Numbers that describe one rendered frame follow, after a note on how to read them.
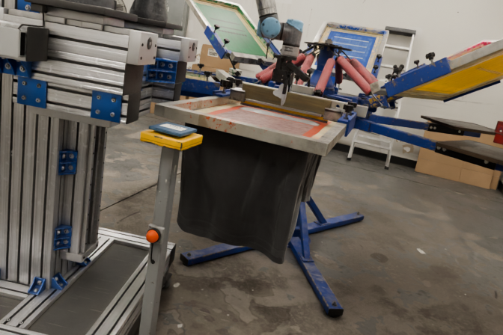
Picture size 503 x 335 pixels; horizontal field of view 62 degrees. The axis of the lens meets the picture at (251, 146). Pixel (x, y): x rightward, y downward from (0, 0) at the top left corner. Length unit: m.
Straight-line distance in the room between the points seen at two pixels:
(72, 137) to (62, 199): 0.24
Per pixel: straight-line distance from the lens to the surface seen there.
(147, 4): 1.72
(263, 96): 1.87
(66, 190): 1.66
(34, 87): 1.39
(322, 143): 1.23
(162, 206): 1.24
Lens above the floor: 1.23
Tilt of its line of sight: 13 degrees down
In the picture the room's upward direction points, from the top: 10 degrees clockwise
